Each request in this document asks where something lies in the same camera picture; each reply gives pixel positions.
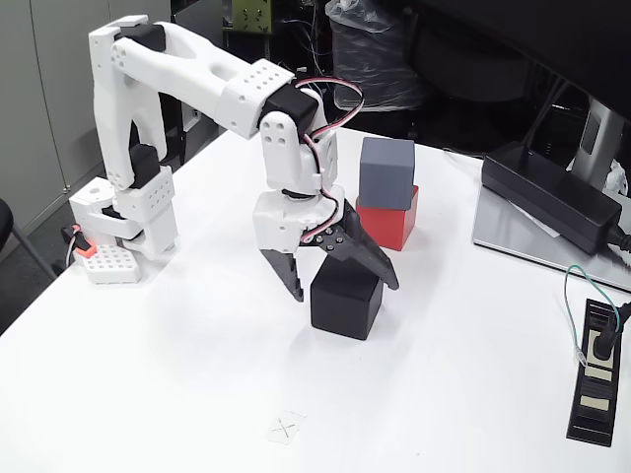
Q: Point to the crumpled white paper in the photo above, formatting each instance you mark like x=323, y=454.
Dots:
x=618, y=180

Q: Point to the black power strip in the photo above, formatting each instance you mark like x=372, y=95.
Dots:
x=594, y=394

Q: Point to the black monitor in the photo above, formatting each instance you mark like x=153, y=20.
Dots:
x=542, y=29

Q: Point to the silver monitor base plate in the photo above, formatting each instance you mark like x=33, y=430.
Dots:
x=508, y=231

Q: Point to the black power plug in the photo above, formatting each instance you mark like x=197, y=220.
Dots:
x=602, y=342

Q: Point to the red cube block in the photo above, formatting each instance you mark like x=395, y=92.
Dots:
x=389, y=229

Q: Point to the orange connector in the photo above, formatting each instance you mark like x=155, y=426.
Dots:
x=85, y=246

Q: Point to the black power adapter brick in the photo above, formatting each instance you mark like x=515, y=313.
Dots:
x=547, y=192

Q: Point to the grey cube block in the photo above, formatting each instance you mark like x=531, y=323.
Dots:
x=387, y=172

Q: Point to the silver monitor stand neck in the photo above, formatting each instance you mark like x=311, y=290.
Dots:
x=594, y=138

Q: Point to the black chair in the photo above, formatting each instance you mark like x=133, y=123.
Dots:
x=4, y=222

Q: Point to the clear tape with X mark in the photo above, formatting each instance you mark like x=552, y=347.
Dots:
x=287, y=426

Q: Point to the white perforated table clamp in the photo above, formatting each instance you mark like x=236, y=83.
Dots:
x=111, y=266

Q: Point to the black cube block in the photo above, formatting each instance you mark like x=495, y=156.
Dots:
x=345, y=305

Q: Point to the green perforated panel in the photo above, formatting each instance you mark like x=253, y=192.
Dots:
x=251, y=15

